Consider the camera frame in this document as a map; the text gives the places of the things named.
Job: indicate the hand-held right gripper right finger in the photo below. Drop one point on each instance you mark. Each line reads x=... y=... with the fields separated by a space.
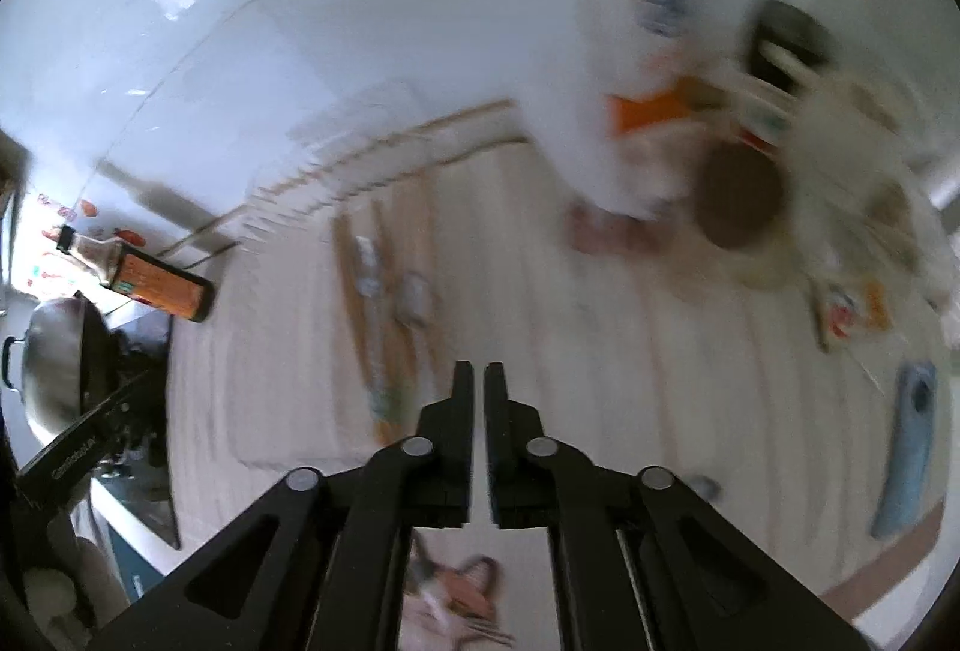
x=517 y=463

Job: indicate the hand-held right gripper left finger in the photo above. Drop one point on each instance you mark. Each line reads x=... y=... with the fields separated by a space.
x=442 y=456

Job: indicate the group of wooden chopsticks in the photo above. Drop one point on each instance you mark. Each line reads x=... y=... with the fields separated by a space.
x=375 y=351

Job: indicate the black glass gas stove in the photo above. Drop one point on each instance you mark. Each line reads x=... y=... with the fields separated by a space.
x=154 y=463

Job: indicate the steel wok pan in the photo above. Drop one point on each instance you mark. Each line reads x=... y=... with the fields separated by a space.
x=64 y=366

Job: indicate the blue kitchen cabinet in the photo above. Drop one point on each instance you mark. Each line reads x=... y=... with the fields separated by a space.
x=135 y=568

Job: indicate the cat printed striped mat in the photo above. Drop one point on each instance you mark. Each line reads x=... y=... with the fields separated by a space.
x=600 y=358

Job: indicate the dark soy sauce bottle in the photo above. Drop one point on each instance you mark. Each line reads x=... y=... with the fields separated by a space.
x=150 y=283

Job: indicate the jar with brown lid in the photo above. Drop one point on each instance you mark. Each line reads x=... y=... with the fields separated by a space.
x=739 y=201

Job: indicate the small red yellow box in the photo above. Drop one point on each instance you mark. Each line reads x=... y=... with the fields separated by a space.
x=851 y=313

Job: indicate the blue phone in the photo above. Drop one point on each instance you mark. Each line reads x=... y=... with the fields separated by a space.
x=909 y=448

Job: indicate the white plastic bag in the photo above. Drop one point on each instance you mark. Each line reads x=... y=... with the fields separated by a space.
x=630 y=66

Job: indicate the clear plastic bag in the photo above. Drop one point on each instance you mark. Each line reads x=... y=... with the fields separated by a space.
x=862 y=171

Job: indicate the colourful wall stickers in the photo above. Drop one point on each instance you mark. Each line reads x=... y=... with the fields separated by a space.
x=82 y=216

